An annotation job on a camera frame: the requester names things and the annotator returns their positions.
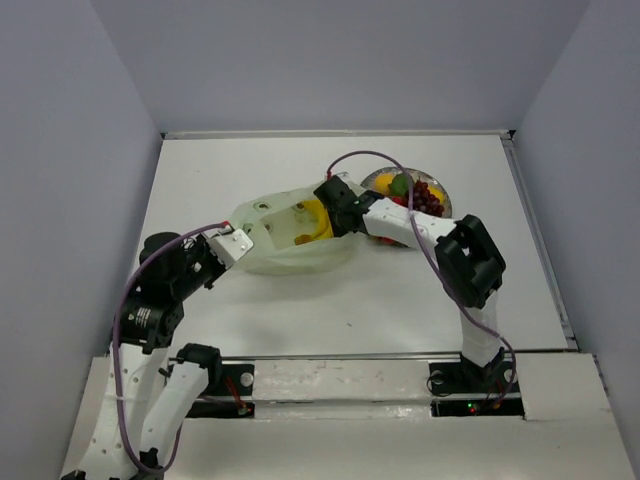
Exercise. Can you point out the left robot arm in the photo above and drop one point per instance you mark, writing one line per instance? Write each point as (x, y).
(136, 435)

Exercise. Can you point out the purple fake grape bunch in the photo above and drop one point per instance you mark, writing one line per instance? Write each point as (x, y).
(424, 201)

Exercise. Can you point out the red cherry tomato bunch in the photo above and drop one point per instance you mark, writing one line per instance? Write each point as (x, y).
(399, 190)

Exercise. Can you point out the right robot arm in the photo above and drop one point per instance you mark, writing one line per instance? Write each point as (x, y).
(464, 257)

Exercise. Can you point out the orange round fake fruit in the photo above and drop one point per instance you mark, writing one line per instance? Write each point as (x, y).
(382, 183)

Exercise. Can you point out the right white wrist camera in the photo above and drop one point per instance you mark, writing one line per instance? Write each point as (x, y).
(345, 177)

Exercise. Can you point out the speckled round ceramic plate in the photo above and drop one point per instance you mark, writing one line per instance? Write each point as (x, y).
(416, 175)

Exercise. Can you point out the green translucent plastic bag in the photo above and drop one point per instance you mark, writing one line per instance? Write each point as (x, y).
(273, 222)

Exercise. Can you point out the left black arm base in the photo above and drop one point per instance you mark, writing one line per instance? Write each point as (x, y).
(231, 397)

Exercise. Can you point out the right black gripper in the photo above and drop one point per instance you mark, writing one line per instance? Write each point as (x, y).
(338, 232)

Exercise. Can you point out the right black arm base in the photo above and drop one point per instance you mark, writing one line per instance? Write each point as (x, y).
(455, 396)

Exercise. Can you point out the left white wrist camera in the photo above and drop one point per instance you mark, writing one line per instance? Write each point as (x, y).
(229, 247)

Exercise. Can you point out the yellow fake banana bunch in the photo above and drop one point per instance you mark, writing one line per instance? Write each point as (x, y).
(319, 218)

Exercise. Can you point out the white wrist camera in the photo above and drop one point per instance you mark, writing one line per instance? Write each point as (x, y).
(345, 177)
(229, 247)

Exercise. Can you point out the yellow fake lemon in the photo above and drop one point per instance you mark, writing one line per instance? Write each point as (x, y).
(437, 193)

